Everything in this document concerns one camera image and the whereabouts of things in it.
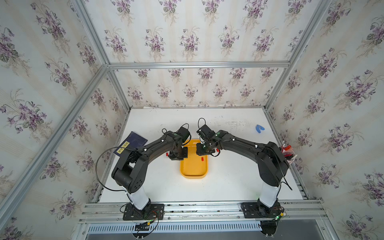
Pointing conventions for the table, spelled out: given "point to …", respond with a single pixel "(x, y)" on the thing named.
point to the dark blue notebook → (133, 140)
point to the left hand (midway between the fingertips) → (185, 159)
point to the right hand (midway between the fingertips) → (199, 153)
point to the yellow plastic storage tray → (194, 166)
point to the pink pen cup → (288, 153)
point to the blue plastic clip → (258, 127)
